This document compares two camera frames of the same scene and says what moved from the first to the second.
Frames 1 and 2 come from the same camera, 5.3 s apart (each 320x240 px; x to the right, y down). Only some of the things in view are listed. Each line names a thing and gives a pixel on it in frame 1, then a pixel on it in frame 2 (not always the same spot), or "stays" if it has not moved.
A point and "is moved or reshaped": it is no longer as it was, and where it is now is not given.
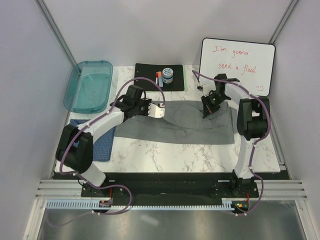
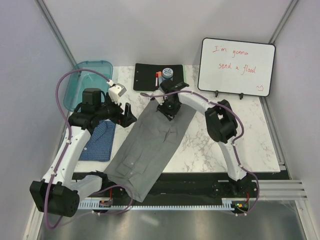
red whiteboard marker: [156, 78] stays
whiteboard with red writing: [251, 64] stays
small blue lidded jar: [167, 75] stays
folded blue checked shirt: [102, 147] stays
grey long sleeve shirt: [182, 123] is moved or reshaped
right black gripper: [208, 108] → [169, 113]
